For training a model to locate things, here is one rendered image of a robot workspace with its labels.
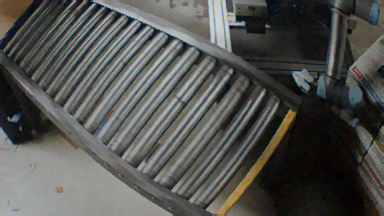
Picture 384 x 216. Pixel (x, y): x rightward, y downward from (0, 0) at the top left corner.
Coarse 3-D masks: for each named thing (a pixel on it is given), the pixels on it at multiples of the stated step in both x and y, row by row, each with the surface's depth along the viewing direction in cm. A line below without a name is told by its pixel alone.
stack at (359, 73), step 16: (368, 48) 184; (368, 64) 180; (352, 80) 182; (368, 80) 176; (368, 96) 174; (368, 112) 181; (336, 128) 223; (352, 128) 204; (336, 144) 231; (368, 144) 194; (336, 160) 238; (352, 160) 220; (368, 160) 201; (368, 176) 207; (352, 192) 235; (368, 192) 214; (368, 208) 221
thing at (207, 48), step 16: (96, 0) 205; (112, 0) 203; (128, 16) 198; (144, 16) 197; (176, 32) 192; (192, 32) 191; (208, 48) 188; (224, 64) 185; (240, 64) 184; (256, 80) 181; (272, 80) 181; (288, 96) 178
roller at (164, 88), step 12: (192, 48) 188; (180, 60) 186; (192, 60) 187; (168, 72) 184; (180, 72) 184; (168, 84) 182; (156, 96) 180; (144, 108) 178; (156, 108) 180; (132, 120) 177; (144, 120) 178; (120, 132) 176; (132, 132) 175; (120, 144) 173
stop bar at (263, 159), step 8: (288, 112) 173; (288, 120) 171; (280, 128) 170; (288, 128) 171; (280, 136) 169; (272, 144) 168; (264, 152) 167; (272, 152) 167; (264, 160) 166; (256, 168) 165; (248, 176) 164; (240, 184) 163; (248, 184) 162; (240, 192) 161; (232, 200) 160; (224, 208) 159
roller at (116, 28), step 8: (120, 24) 196; (112, 32) 195; (104, 40) 193; (112, 40) 197; (96, 48) 192; (104, 48) 194; (88, 56) 190; (96, 56) 192; (80, 64) 189; (88, 64) 190; (80, 72) 188; (72, 80) 186; (64, 88) 184; (72, 88) 186; (56, 96) 183; (64, 96) 184
